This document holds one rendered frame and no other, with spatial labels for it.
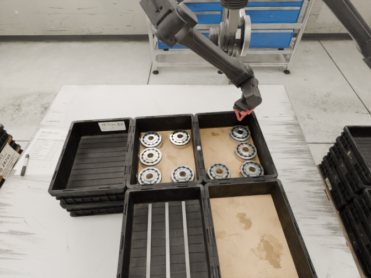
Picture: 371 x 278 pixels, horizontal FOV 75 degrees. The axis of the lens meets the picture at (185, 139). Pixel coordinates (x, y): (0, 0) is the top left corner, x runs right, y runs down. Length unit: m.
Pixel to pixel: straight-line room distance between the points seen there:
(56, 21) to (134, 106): 2.84
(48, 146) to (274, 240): 1.25
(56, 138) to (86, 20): 2.73
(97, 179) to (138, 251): 0.37
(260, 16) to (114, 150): 2.23
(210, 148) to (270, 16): 2.06
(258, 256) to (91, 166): 0.79
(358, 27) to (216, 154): 0.70
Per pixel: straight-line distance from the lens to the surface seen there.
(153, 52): 3.04
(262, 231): 1.01
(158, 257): 0.95
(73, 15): 4.13
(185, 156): 1.14
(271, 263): 0.98
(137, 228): 1.00
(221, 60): 0.86
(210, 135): 1.23
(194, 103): 1.61
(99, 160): 1.21
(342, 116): 2.97
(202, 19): 2.87
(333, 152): 2.00
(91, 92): 1.84
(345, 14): 0.87
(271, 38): 3.08
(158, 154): 1.12
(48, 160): 1.50
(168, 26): 0.72
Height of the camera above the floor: 1.74
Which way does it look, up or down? 49 degrees down
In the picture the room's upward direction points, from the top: 2 degrees counter-clockwise
